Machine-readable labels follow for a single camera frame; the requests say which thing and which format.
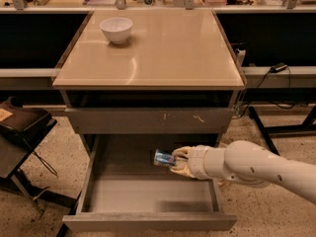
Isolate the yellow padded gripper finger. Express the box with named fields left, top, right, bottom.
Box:
left=172, top=146, right=191, bottom=159
left=170, top=165, right=195, bottom=178

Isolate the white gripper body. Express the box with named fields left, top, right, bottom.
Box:
left=187, top=145, right=209, bottom=180

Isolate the blue silver redbull can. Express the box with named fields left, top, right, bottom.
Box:
left=154, top=149, right=176, bottom=167

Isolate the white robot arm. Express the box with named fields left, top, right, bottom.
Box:
left=171, top=140, right=316, bottom=203

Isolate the grey open middle drawer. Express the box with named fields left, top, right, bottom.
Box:
left=63, top=134, right=237, bottom=232

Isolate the beige top drawer cabinet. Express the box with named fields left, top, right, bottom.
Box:
left=53, top=8, right=245, bottom=150

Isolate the grey top drawer front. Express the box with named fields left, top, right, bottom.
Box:
left=65, top=108, right=233, bottom=134

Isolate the white ceramic bowl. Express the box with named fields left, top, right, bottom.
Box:
left=100, top=17, right=132, bottom=43

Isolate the black side cart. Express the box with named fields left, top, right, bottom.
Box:
left=0, top=97, right=77, bottom=214

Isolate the black power adapter with cable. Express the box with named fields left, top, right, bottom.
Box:
left=231, top=62, right=310, bottom=120

